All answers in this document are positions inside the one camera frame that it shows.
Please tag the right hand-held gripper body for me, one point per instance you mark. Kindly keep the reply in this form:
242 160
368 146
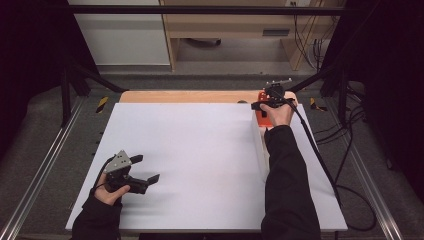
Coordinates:
275 91

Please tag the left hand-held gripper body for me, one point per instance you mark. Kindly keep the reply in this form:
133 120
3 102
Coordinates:
118 165

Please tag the white plastic bin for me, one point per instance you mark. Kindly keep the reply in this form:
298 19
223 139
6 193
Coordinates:
260 150

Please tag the person's right hand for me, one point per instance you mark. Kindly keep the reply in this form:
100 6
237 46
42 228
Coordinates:
280 115

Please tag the person's left hand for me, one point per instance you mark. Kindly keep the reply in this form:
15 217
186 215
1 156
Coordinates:
110 196

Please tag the black diagonal stand strut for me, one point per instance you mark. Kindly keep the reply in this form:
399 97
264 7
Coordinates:
96 79
313 79

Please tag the yellow black tape marker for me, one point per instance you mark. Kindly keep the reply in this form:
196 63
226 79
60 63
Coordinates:
102 104
314 104

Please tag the white table cover board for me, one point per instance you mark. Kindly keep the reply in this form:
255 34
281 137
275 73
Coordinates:
200 166

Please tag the wooden table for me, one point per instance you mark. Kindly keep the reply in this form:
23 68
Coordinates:
200 96

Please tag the grey label on desk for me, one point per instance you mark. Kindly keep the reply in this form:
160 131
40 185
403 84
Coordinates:
275 32

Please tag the light wooden desk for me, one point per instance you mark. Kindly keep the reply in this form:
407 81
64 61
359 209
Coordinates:
233 28

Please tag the black curtain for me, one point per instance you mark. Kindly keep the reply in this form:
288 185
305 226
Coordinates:
30 66
393 83

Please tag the white cabinet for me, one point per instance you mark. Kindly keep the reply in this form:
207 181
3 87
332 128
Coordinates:
121 36

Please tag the aluminium floor rail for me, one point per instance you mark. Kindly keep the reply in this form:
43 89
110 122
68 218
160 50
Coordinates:
43 166
370 180

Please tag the black horizontal frame bar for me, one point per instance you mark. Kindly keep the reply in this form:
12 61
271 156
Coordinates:
200 10

